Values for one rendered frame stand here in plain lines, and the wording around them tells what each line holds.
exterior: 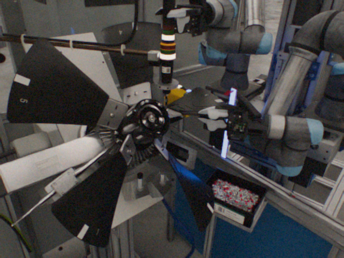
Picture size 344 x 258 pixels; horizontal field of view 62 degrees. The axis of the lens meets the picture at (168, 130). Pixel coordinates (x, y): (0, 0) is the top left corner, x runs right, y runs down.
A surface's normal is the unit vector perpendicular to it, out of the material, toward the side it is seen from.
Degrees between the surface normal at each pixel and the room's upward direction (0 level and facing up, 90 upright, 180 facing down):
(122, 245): 90
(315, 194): 0
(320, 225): 90
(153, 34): 37
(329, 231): 90
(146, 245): 0
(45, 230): 90
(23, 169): 50
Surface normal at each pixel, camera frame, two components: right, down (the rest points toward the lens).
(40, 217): 0.65, 0.40
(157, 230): 0.03, -0.87
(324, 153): -0.65, 0.36
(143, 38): -0.06, -0.34
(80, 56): 0.52, -0.25
